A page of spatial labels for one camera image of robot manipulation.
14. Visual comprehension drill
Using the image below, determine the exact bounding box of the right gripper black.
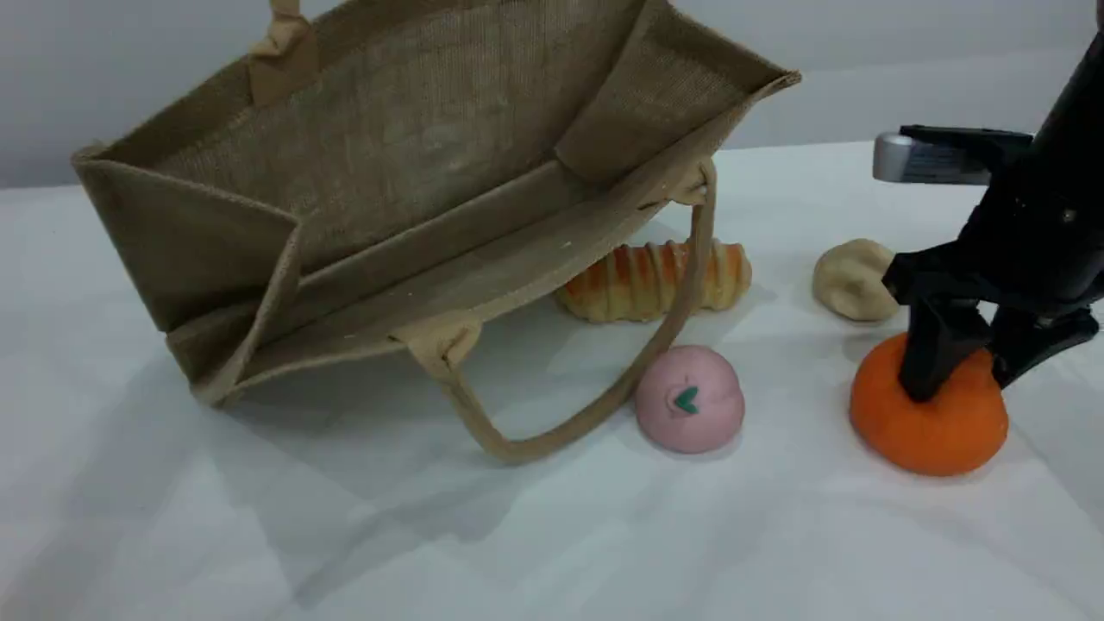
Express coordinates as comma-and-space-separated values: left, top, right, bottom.
883, 147, 1104, 404

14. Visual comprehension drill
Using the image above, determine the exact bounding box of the orange toy fruit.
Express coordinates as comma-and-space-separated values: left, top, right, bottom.
850, 332, 1010, 477

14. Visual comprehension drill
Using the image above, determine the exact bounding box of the cream egg yolk pastry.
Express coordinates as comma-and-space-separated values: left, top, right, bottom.
812, 239, 902, 323

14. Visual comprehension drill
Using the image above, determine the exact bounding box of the brown jute tote bag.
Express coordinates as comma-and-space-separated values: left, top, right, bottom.
72, 0, 803, 467

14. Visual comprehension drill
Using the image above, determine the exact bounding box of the pink peach bun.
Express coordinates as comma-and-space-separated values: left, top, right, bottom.
636, 345, 745, 455

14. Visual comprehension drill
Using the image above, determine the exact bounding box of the long striped bread roll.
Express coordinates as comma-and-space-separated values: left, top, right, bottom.
555, 240, 753, 324

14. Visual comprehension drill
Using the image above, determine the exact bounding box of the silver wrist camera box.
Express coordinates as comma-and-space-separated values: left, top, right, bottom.
873, 125, 1034, 186

